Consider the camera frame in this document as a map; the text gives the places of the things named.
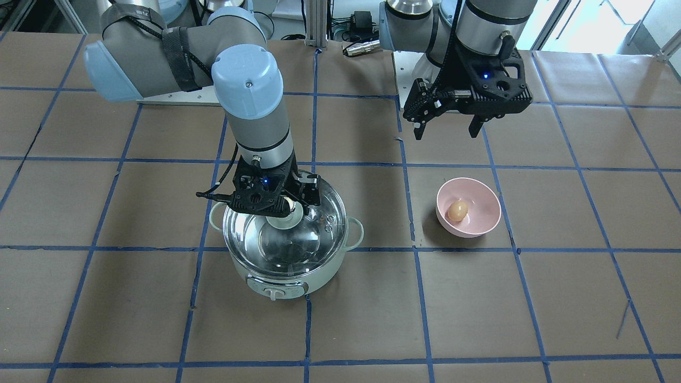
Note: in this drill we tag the brown paper table mat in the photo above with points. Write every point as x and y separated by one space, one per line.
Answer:
545 249

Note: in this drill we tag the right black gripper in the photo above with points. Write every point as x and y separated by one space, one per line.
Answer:
307 191

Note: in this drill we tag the aluminium frame post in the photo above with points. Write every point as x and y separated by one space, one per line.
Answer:
316 23

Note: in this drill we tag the pink bowl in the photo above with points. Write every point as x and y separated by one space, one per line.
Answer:
484 207

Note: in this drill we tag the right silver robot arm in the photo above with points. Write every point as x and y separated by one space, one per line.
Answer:
139 56

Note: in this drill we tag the glass pot lid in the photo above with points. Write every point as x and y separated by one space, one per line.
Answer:
292 246

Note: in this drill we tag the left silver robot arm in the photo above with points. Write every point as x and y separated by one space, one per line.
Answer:
472 47

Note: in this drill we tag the brown egg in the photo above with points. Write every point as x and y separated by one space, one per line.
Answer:
458 210

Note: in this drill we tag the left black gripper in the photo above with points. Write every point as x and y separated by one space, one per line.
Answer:
453 78

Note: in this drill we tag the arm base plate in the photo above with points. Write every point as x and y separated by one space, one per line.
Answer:
404 64
202 97

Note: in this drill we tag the white electric pot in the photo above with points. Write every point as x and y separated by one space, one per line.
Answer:
293 287

